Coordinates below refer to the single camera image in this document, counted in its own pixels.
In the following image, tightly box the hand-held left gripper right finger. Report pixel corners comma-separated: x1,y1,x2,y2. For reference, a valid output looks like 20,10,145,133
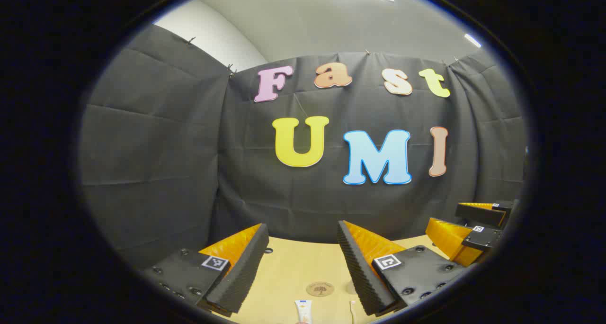
337,220,469,317

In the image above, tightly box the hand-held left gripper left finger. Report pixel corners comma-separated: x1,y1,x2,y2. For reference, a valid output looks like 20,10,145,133
142,223,270,317

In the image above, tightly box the round brown coaster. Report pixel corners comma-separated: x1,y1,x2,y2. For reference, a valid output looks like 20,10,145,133
306,281,335,297

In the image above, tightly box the white toothpaste tube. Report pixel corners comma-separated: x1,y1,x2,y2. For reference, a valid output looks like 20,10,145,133
295,299,313,324

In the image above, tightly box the light wooden desktop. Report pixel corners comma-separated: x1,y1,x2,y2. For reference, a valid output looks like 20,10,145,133
213,234,474,324

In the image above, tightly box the black backdrop cloth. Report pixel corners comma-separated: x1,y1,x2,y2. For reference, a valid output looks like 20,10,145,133
78,23,528,270

